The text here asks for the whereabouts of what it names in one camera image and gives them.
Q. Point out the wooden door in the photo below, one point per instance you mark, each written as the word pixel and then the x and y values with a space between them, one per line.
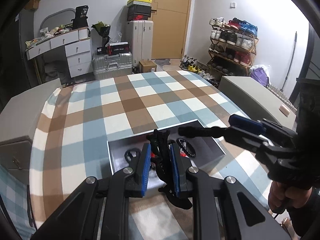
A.
pixel 170 22

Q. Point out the person's right hand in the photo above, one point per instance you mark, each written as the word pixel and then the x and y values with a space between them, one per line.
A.
pixel 282 196

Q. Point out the large black hair claw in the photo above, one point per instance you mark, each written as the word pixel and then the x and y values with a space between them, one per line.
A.
pixel 160 159

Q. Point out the wooden shoe rack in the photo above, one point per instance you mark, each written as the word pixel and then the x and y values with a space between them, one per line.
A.
pixel 233 46

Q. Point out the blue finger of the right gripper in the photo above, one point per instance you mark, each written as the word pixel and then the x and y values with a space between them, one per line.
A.
pixel 246 124
pixel 192 132

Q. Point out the white upright suitcase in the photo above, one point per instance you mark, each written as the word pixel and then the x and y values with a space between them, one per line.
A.
pixel 139 35

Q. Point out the red black box on suitcase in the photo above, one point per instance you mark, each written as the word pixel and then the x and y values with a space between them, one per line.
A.
pixel 114 49

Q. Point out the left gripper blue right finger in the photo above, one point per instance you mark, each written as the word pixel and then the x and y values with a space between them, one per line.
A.
pixel 181 166

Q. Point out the black shoe box stack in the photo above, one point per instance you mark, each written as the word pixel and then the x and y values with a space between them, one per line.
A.
pixel 138 12

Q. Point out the white dressing desk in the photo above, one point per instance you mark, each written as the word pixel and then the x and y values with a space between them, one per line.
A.
pixel 71 52

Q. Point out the grey right bedside cabinet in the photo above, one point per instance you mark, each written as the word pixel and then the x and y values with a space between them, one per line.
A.
pixel 256 101

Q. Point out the plaid bed blanket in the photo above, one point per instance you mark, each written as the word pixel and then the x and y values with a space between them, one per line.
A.
pixel 77 123

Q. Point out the silver aluminium suitcase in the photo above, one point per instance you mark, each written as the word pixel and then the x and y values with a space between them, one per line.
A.
pixel 105 66

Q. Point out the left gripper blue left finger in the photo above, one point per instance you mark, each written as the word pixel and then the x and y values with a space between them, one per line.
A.
pixel 136 175

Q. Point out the grey bedside cabinet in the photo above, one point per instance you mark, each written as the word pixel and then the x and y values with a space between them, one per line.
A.
pixel 256 101
pixel 19 120

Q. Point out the yellow shoe box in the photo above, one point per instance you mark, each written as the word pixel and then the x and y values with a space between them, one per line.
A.
pixel 139 2

